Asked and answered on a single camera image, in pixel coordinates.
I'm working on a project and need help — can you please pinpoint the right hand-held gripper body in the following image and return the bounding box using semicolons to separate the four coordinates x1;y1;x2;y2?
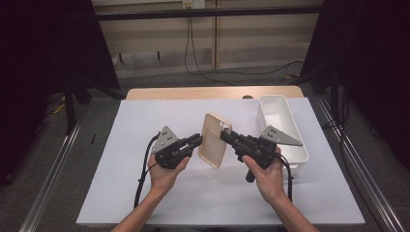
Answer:
236;124;304;170

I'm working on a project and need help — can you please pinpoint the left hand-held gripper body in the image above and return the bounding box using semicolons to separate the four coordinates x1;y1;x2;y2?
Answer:
151;126;191;170

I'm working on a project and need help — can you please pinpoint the beige phone case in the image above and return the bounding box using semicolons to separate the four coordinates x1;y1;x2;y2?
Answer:
197;111;233;169

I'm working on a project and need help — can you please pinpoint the person's left hand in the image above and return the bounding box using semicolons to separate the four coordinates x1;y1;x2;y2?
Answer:
147;154;191;194

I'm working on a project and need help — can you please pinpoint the person's right hand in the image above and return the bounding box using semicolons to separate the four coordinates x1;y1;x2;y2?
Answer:
242;146;287;205

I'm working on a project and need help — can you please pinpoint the white rectangular plastic bin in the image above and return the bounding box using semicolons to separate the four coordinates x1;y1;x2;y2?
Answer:
256;94;309;177

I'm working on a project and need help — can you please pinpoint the light wooden table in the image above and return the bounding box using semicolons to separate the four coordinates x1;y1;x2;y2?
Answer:
125;85;305;101

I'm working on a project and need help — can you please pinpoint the white table mat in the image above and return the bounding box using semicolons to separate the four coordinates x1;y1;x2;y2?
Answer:
75;97;366;226

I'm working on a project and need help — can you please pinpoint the black metal stand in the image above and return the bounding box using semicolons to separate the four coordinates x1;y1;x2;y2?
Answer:
62;75;79;135

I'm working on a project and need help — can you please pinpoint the black horizontal metal bar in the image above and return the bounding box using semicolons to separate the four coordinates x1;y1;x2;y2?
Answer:
95;5;324;22

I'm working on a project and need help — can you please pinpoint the black curtain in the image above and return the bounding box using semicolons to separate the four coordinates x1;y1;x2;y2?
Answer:
299;0;410;170
0;0;121;187

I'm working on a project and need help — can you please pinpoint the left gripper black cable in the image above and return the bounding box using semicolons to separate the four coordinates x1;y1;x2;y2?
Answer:
132;132;161;210

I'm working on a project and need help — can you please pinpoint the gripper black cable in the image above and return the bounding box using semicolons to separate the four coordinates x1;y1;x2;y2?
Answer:
275;152;294;204
132;132;161;210

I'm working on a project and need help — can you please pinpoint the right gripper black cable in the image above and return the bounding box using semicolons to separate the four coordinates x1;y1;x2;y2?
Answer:
275;152;294;204

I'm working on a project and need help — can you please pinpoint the long black hanging cable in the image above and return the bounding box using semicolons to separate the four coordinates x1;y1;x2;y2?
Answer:
184;16;305;87

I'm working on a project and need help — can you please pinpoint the black cable beside rail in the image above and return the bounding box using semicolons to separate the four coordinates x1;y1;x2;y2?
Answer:
322;86;352;177

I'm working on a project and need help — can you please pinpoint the yellow floor cable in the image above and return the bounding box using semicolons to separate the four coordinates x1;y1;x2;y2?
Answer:
52;101;66;115

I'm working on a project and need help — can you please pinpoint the white wall power outlet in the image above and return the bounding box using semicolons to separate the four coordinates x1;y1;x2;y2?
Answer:
181;0;207;10

